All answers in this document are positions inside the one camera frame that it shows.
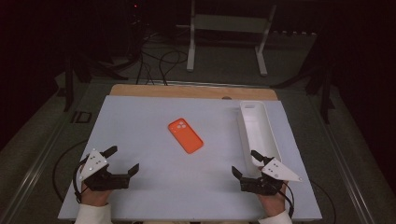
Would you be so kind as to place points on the person's right hand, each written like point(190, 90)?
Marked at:
point(274, 203)

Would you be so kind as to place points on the metal floor rail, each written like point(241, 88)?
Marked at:
point(34, 174)
point(348, 174)

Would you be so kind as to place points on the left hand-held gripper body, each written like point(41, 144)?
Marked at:
point(93, 165)

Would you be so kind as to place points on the person's left hand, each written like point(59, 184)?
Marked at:
point(95, 197)

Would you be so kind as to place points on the orange phone case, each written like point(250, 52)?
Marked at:
point(186, 135)

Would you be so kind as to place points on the white plastic bin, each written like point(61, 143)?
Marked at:
point(258, 130)

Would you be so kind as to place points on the pale blue board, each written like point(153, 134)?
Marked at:
point(149, 174)

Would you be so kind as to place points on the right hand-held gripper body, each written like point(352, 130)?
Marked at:
point(277, 171)

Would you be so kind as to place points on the black stand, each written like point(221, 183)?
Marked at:
point(325, 93)
point(69, 81)

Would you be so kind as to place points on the wooden table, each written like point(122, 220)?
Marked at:
point(186, 92)

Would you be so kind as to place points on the white metal stand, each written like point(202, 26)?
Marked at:
point(230, 23)

